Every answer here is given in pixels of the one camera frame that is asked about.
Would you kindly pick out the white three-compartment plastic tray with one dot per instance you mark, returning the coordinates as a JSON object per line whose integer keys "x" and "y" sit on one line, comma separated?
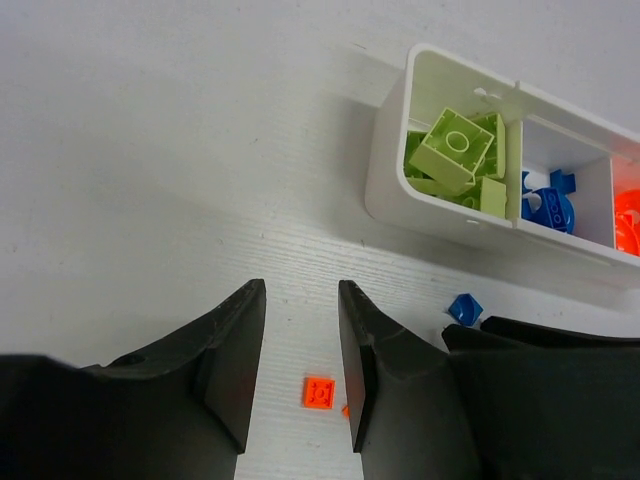
{"x": 543, "y": 134}

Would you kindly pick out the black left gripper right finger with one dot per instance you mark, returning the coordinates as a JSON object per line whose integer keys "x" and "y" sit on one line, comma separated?
{"x": 406, "y": 418}

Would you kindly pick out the green square lego upside-down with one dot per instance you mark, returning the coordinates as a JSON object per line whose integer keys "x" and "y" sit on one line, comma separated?
{"x": 452, "y": 151}

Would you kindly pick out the green lego brick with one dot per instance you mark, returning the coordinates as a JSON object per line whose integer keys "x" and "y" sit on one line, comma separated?
{"x": 493, "y": 197}

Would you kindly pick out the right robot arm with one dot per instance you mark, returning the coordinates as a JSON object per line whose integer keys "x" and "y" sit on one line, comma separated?
{"x": 547, "y": 403}

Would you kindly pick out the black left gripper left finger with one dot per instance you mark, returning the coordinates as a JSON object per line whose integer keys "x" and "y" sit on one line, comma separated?
{"x": 178, "y": 408}

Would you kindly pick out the small orange lego piece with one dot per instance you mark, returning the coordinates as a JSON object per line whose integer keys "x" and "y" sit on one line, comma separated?
{"x": 318, "y": 393}

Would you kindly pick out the large blue arch lego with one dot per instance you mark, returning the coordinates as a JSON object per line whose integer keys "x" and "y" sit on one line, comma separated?
{"x": 550, "y": 206}

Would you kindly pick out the green curved slope lego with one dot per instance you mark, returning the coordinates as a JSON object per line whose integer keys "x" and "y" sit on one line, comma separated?
{"x": 494, "y": 163}

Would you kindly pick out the small blue lego piece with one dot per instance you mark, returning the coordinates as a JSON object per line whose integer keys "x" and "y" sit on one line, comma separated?
{"x": 465, "y": 310}

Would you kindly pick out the orange dome lego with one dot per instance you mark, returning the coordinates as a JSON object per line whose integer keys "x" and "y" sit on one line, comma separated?
{"x": 626, "y": 207}

